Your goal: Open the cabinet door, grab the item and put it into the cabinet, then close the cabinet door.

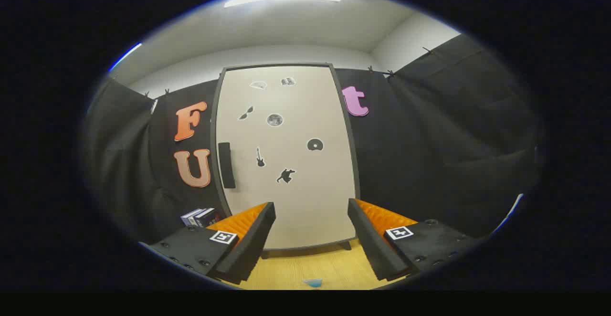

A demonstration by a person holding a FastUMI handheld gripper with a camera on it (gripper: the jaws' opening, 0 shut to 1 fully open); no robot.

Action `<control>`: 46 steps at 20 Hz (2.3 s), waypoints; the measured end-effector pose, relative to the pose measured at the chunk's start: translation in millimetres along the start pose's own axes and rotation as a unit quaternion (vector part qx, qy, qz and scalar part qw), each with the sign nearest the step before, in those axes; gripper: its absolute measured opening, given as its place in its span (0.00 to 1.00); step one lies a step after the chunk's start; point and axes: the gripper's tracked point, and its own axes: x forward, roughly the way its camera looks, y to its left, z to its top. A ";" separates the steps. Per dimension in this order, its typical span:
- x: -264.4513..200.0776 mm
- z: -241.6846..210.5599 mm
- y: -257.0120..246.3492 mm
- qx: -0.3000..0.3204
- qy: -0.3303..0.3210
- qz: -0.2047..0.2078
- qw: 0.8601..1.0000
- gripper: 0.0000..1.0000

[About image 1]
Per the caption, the ceiling light panel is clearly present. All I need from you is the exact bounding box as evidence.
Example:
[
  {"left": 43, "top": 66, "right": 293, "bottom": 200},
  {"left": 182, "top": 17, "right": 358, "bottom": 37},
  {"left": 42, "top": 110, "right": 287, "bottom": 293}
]
[{"left": 223, "top": 0, "right": 342, "bottom": 8}]

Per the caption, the black backdrop cloth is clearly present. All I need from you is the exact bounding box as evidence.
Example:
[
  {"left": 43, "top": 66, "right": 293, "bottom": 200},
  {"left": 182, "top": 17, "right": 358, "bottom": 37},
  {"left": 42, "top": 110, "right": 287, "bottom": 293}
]
[{"left": 81, "top": 33, "right": 542, "bottom": 245}]

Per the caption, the grey cabinet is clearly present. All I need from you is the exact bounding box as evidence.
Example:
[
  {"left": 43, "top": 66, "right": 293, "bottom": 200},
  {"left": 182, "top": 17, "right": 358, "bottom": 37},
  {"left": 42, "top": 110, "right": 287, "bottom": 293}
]
[{"left": 210, "top": 62, "right": 361, "bottom": 259}]

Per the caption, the ceiling strip light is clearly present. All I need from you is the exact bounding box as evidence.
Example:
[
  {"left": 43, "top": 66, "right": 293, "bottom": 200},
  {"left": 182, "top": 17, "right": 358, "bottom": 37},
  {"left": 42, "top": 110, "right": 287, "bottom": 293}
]
[{"left": 109, "top": 43, "right": 143, "bottom": 72}]

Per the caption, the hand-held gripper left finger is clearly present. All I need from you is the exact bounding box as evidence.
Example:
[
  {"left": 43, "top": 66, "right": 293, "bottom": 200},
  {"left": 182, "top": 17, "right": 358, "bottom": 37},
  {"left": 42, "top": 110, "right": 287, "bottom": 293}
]
[{"left": 138, "top": 202, "right": 277, "bottom": 285}]

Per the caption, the black door handle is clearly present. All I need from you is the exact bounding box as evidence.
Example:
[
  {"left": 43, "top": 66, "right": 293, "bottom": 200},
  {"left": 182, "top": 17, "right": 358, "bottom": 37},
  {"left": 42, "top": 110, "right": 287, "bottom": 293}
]
[{"left": 218, "top": 142, "right": 236, "bottom": 189}]

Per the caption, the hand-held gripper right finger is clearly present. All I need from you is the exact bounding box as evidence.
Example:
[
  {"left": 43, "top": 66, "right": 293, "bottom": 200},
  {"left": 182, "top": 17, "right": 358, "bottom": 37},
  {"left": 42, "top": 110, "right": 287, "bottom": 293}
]
[{"left": 348, "top": 199, "right": 483, "bottom": 282}]

